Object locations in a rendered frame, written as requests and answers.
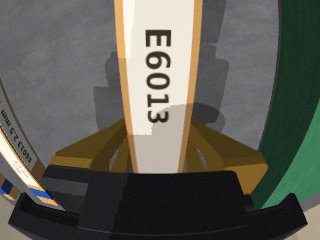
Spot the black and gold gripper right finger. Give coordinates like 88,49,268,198
185,117,268,195

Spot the brown flat pack with blue bands and white label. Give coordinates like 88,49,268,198
0,80,60,206

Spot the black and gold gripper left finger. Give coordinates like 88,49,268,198
48,117,131,172

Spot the low green platform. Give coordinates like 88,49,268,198
250,0,320,211

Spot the brown welding electrode pack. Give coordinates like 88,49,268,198
0,173,20,201

